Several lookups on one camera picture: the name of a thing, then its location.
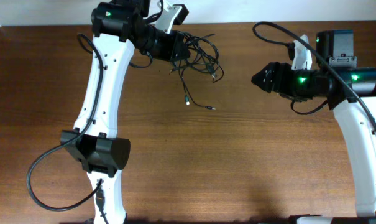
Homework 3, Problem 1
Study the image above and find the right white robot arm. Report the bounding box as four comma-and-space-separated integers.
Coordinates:
251, 30, 376, 223

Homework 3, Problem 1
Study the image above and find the black cable bundle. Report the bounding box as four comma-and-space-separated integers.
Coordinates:
168, 30, 225, 111

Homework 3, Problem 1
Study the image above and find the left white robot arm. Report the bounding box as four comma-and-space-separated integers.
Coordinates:
61, 1, 190, 223

